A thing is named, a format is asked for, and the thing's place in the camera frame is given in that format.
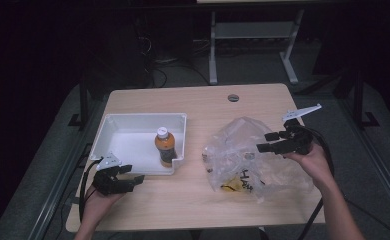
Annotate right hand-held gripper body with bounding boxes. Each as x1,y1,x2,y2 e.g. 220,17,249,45
278,103,323,156

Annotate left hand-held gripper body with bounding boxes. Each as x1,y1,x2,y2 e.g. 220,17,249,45
91,152,136,197

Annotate white plastic tray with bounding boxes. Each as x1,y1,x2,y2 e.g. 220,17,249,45
89,112,188,177

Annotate clear plastic bag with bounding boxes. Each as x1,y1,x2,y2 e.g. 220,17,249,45
201,116,315,204

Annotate orange drink bottle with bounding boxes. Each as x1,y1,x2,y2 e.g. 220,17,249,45
154,126,179,169

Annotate person's left hand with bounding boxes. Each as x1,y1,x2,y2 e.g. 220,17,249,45
82,185,126,229

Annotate person's right hand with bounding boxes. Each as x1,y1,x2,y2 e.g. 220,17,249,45
283,142,335,192

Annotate black metal stand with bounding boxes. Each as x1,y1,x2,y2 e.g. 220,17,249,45
352,68,381,130
67,71,91,131

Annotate left hand-held gripper cable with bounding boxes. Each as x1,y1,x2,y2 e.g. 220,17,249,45
78,158,103,224

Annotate hand-held gripper cable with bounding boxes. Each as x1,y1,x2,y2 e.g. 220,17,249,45
78,158,103,224
296,127,390,240

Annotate right hand-held gripper cable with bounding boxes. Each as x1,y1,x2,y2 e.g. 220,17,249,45
296,127,390,240

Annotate aluminium floor rail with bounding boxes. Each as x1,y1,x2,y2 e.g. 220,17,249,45
25,99,105,240
335,97,390,217

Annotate black floor cables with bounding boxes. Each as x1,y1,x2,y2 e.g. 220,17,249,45
134,31,211,88

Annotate white metal desk frame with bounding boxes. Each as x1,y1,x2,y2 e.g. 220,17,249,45
196,0,306,86

